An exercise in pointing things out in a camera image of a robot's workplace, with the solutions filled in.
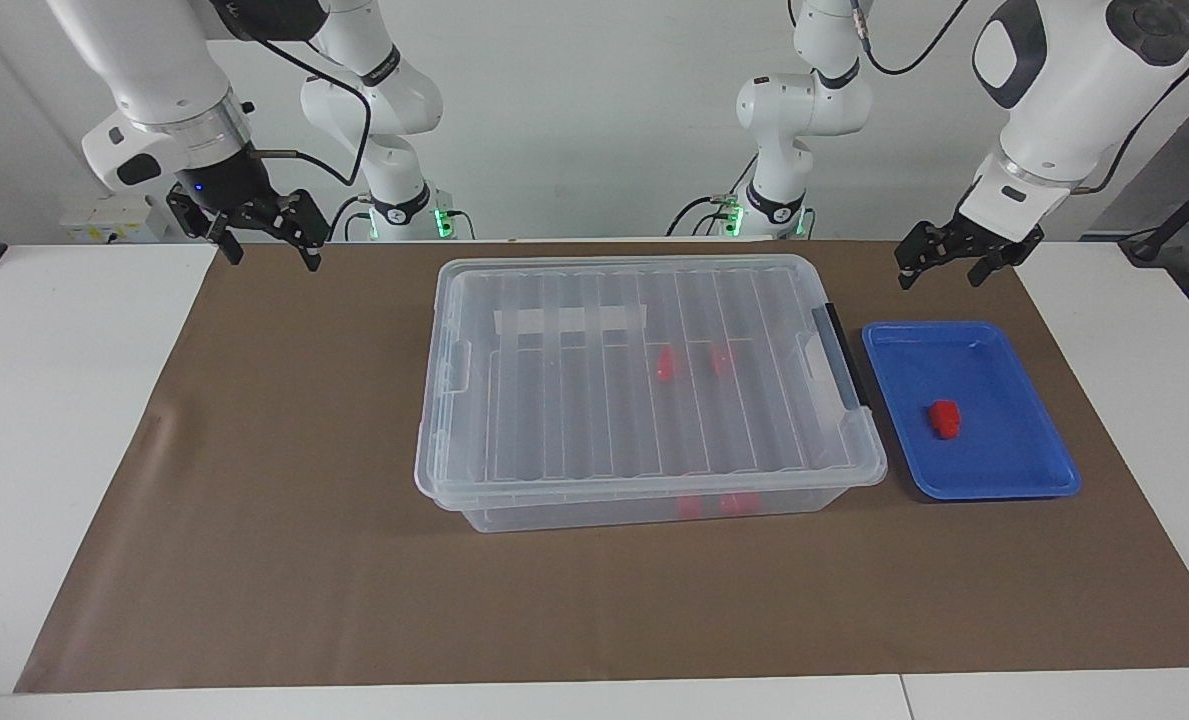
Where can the brown paper table mat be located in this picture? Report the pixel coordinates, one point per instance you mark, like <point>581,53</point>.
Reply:
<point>254,580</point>

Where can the black stand pole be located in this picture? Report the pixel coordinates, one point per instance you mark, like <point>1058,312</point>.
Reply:
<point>1184,212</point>

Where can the red block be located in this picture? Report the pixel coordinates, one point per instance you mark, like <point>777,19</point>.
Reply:
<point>722,359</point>
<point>945,418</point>
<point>665,364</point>

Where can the white label strip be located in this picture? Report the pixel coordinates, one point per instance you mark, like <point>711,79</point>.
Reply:
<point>569,320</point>

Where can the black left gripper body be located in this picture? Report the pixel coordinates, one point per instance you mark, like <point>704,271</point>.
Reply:
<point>974,240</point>

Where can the blue plastic tray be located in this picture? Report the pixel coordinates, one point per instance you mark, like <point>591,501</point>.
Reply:
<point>1004,450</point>

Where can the clear plastic box lid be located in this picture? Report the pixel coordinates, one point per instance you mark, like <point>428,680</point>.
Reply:
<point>554,400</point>

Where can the white power strip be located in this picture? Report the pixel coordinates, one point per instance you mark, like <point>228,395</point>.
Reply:
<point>94,225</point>

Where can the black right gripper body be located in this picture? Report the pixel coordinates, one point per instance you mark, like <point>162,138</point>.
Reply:
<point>229,190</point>

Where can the clear plastic storage box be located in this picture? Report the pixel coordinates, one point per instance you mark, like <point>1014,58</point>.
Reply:
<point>574,512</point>

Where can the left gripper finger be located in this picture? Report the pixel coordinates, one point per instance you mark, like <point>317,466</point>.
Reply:
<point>984,272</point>
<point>909,270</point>

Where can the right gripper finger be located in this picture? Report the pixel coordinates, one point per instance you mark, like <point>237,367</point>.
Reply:
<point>312,255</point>
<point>231,248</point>

